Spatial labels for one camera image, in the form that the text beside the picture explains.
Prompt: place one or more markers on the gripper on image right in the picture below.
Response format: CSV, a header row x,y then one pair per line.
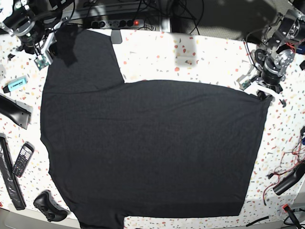
x,y
267,82

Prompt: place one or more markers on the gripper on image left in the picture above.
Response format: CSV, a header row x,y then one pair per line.
x,y
35,49

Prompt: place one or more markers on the black T-shirt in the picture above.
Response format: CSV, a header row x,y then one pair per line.
x,y
162,149

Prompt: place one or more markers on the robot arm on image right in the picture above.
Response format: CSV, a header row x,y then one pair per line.
x,y
274,53

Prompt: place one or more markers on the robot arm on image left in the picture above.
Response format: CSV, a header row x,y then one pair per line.
x,y
22,18

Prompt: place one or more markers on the turquoise highlighter pen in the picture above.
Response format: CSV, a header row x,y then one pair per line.
x,y
14,84

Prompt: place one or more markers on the grey table clamp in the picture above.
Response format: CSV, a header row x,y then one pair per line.
x,y
116,37

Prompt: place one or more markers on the black remote control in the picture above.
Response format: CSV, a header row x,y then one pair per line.
x,y
23,158

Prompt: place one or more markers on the long black bar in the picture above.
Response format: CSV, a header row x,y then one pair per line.
x,y
9,178

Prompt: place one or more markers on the red black clamp tool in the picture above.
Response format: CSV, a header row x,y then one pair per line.
x,y
293,218

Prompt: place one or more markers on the black game controller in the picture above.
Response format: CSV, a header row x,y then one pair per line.
x,y
53,214

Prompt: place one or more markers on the black plastic handle left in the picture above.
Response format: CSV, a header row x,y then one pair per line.
x,y
15,113

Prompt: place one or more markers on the power strip with red switch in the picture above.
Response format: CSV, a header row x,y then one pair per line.
x,y
117,24

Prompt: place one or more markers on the black cylinder handle right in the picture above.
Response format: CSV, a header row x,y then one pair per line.
x,y
296,174

